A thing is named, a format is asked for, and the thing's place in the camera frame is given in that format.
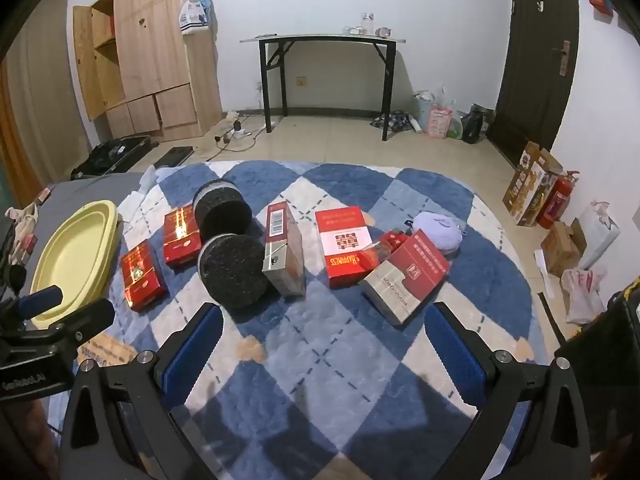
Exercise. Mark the open black case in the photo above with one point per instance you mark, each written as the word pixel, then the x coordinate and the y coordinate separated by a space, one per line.
pixel 110 155

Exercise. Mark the dark wooden door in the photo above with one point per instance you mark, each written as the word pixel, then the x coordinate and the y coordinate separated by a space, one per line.
pixel 535 60

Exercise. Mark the red fire extinguisher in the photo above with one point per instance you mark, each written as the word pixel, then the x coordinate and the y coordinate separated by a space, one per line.
pixel 555 200

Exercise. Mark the wooden wardrobe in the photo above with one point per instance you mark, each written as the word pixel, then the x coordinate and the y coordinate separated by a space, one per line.
pixel 155 50

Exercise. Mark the black round sponge block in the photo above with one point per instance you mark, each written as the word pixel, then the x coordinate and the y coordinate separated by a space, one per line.
pixel 222 210
pixel 235 270

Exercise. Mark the white paper strip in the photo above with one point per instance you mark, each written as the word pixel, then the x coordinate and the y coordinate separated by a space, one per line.
pixel 544 272

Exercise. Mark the red and silver carton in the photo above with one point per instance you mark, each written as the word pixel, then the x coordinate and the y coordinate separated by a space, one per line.
pixel 280 230
pixel 405 285

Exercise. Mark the small shiny red box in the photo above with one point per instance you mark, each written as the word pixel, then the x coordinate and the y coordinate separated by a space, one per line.
pixel 142 277
pixel 180 237
pixel 387 245

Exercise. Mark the brown cardboard box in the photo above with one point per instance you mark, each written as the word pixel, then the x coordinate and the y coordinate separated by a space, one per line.
pixel 560 250

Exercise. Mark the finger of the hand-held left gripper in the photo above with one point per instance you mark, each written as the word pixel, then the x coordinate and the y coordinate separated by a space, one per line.
pixel 42 300
pixel 90 315

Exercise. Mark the dark bag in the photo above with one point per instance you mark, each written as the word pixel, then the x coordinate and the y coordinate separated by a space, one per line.
pixel 605 370

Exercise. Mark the plaid cloth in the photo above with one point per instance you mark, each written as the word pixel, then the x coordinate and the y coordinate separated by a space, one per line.
pixel 392 121

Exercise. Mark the black foam tray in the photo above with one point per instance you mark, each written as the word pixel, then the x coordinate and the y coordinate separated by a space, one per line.
pixel 172 156

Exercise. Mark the red box with white label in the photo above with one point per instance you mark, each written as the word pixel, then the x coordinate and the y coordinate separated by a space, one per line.
pixel 345 245

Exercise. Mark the black folding table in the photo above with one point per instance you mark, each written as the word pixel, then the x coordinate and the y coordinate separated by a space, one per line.
pixel 325 40

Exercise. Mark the large white plastic bag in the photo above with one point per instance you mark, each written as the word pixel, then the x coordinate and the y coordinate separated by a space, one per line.
pixel 597 235

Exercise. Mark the orange curtain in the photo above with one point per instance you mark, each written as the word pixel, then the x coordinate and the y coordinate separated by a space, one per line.
pixel 12 145

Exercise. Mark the yellow plastic basin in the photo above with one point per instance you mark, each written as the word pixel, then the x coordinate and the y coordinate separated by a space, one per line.
pixel 75 250

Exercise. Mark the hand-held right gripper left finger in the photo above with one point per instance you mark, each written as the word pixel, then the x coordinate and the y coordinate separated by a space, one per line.
pixel 192 355

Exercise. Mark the white and red plastic bag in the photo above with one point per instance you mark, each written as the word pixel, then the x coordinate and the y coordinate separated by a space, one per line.
pixel 582 292

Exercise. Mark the white striped plastic bag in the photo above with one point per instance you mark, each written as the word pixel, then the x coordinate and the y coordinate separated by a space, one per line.
pixel 192 15

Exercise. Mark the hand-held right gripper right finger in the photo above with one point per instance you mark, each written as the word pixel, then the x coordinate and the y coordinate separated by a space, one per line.
pixel 457 355

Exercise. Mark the flat brown cardboard piece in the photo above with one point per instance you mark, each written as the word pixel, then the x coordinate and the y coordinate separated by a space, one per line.
pixel 107 350

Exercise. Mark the small red and silver box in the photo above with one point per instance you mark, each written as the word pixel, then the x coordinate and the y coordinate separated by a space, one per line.
pixel 28 249

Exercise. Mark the printed cardboard box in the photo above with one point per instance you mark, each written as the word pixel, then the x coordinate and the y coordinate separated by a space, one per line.
pixel 530 185

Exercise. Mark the small pink box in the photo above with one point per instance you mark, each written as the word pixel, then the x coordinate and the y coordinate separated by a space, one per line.
pixel 45 196

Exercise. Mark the blue and white checked blanket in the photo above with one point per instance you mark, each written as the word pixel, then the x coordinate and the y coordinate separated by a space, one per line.
pixel 320 350

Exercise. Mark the clear plastic bottle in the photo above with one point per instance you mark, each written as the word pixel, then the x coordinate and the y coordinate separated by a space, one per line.
pixel 368 22

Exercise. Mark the pile of clothes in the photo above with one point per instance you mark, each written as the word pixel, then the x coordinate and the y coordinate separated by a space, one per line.
pixel 22 222

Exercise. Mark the grey bed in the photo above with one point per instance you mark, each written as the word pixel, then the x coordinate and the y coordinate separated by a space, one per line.
pixel 70 192

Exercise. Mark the black bag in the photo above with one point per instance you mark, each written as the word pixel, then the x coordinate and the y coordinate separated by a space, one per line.
pixel 474 127

